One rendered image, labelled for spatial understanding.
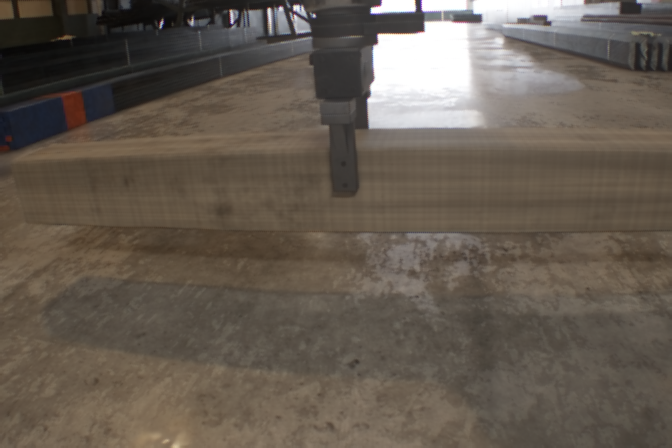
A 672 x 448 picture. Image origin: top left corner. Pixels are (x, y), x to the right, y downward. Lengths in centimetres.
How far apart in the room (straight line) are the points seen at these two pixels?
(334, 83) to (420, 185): 14
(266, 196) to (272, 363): 19
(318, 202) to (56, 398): 37
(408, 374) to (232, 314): 24
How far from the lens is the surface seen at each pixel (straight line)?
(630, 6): 1195
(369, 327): 57
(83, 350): 64
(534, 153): 53
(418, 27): 53
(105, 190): 68
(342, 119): 48
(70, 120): 246
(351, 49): 50
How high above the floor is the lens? 33
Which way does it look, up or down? 20 degrees down
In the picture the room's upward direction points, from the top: 4 degrees counter-clockwise
